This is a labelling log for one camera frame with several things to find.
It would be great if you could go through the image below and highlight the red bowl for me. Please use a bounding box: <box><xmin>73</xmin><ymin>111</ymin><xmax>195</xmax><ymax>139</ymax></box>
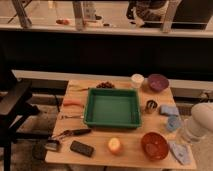
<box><xmin>141</xmin><ymin>132</ymin><xmax>169</xmax><ymax>161</ymax></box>

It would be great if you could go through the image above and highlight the blue grey towel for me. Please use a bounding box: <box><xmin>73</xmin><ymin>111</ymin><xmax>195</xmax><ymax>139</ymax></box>
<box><xmin>168</xmin><ymin>141</ymin><xmax>191</xmax><ymax>165</ymax></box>

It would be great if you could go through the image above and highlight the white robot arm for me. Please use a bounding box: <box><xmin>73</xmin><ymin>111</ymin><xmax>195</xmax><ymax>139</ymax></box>
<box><xmin>179</xmin><ymin>102</ymin><xmax>213</xmax><ymax>144</ymax></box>

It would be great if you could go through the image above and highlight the purple bowl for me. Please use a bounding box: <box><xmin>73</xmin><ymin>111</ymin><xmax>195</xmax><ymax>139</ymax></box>
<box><xmin>147</xmin><ymin>74</ymin><xmax>169</xmax><ymax>92</ymax></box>

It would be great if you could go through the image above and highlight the dark grapes bunch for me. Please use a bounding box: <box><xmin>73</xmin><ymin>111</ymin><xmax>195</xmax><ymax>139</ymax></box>
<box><xmin>96</xmin><ymin>81</ymin><xmax>115</xmax><ymax>88</ymax></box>

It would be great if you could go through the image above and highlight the green plastic tray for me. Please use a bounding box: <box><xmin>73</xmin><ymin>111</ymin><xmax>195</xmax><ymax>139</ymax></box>
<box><xmin>84</xmin><ymin>88</ymin><xmax>141</xmax><ymax>129</ymax></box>

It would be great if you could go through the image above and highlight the white cup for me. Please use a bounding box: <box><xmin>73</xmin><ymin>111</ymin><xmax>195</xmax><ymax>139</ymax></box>
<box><xmin>131</xmin><ymin>74</ymin><xmax>144</xmax><ymax>88</ymax></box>

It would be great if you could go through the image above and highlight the orange carrot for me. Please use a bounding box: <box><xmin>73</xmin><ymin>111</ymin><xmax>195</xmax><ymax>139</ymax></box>
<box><xmin>62</xmin><ymin>100</ymin><xmax>84</xmax><ymax>107</ymax></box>

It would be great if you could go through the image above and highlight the metal spoon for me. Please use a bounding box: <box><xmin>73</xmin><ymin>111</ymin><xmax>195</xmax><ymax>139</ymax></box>
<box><xmin>59</xmin><ymin>115</ymin><xmax>84</xmax><ymax>120</ymax></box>

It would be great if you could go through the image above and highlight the yellow red apple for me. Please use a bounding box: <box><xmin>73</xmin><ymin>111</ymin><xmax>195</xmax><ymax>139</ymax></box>
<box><xmin>107</xmin><ymin>137</ymin><xmax>122</xmax><ymax>155</ymax></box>

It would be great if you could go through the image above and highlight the black rectangular block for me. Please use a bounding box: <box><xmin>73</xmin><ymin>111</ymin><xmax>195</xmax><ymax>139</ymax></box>
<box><xmin>70</xmin><ymin>141</ymin><xmax>94</xmax><ymax>157</ymax></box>

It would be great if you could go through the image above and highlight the blue sponge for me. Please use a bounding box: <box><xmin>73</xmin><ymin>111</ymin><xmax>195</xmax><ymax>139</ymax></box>
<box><xmin>160</xmin><ymin>105</ymin><xmax>179</xmax><ymax>116</ymax></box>

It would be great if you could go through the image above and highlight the person in background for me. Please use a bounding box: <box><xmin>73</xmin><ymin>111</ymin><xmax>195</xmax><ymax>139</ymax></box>
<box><xmin>126</xmin><ymin>0</ymin><xmax>169</xmax><ymax>28</ymax></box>

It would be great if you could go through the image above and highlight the black chair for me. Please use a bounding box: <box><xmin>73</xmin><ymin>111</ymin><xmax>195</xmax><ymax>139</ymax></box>
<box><xmin>0</xmin><ymin>49</ymin><xmax>54</xmax><ymax>171</ymax></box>

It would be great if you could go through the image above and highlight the black handled knife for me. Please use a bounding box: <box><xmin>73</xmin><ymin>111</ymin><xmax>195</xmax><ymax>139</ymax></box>
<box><xmin>51</xmin><ymin>129</ymin><xmax>91</xmax><ymax>140</ymax></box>

